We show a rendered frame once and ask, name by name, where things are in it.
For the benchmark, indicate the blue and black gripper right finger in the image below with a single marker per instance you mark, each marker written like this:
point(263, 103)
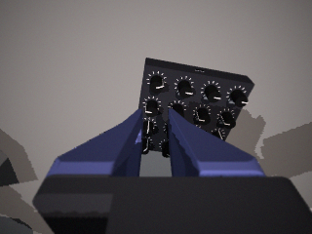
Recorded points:
point(204, 153)

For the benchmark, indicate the black knob box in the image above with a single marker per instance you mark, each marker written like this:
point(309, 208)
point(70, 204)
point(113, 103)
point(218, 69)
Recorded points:
point(209, 99)

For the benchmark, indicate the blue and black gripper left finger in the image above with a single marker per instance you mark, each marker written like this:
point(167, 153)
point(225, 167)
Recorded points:
point(107, 153)

